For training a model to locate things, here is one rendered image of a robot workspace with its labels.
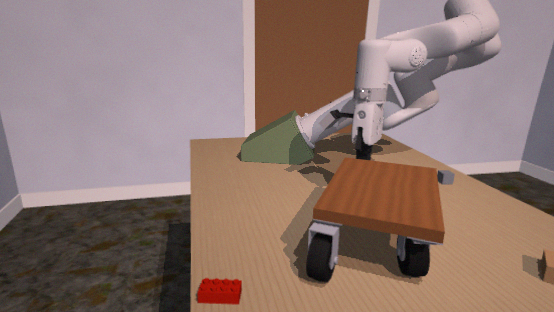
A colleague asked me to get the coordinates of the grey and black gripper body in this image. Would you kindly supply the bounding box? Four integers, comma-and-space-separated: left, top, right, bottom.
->
351, 99, 386, 146

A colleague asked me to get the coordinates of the red toy building brick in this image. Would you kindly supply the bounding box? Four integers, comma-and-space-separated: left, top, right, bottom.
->
198, 278, 242, 304

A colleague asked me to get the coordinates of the wooden dolly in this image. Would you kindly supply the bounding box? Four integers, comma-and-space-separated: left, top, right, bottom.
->
306, 157, 445, 282

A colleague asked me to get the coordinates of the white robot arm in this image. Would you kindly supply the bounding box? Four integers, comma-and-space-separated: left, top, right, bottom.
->
295, 0, 501, 149

